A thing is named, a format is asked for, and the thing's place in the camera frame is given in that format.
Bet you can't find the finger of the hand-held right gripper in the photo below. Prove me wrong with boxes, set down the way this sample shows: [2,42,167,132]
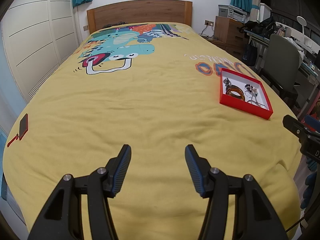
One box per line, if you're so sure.
[304,114,320,134]
[283,115,320,141]

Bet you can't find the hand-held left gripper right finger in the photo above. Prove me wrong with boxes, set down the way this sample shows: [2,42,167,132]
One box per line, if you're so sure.
[184,144,288,240]

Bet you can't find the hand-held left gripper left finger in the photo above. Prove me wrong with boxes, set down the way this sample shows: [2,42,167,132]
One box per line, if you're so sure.
[27,144,132,240]

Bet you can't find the silver jewellery pieces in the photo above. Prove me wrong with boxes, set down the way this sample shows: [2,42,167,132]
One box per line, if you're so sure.
[244,83,259,96]

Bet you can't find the dark brown bangle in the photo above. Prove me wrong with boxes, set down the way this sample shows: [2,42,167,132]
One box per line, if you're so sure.
[229,90,246,102]

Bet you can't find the red cardboard box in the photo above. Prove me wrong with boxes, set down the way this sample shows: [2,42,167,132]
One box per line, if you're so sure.
[219,68,273,120]

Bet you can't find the amber bangle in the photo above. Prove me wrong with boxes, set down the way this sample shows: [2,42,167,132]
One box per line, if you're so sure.
[226,86,244,98]

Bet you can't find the blue fabric object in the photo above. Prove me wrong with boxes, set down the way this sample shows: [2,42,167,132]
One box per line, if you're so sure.
[301,155,318,209]

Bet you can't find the study desk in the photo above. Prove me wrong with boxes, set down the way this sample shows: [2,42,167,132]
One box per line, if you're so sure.
[244,29,320,85]

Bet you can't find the grey desk chair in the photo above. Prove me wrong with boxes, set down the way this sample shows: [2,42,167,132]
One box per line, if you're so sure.
[260,34,302,103]

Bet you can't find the yellow printed blanket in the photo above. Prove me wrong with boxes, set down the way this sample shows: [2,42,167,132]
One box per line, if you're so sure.
[2,21,302,240]

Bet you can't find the dark blue bag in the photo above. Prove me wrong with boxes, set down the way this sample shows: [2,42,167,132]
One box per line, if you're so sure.
[242,44,258,67]

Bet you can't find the low wooden bedside cabinet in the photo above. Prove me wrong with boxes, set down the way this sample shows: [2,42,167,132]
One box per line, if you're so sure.
[207,38,243,58]

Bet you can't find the white desk lamp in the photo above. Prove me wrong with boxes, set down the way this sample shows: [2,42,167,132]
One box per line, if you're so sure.
[296,16,313,48]

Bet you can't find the black bag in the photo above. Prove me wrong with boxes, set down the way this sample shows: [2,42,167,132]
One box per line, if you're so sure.
[244,17,277,34]

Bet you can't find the red smartphone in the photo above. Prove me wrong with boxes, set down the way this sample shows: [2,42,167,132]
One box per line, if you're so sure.
[19,113,29,140]

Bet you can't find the wooden drawer chest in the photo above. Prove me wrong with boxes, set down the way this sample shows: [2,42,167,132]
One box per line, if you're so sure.
[215,16,247,43]

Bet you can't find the white printer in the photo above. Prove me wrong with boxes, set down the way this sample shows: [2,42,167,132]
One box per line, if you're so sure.
[218,4,248,22]

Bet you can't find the wooden headboard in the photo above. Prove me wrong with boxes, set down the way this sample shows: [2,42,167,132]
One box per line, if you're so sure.
[87,0,193,34]

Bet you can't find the white wardrobe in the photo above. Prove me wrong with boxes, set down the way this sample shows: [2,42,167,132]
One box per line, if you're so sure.
[0,0,83,102]

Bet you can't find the thin black cable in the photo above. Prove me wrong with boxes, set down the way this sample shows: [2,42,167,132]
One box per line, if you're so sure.
[285,214,308,233]

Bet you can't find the red phone strap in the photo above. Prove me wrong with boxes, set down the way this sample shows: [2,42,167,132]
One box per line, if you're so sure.
[7,133,20,147]

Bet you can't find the black power cable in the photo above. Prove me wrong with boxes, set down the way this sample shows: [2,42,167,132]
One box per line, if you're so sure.
[199,25,213,38]

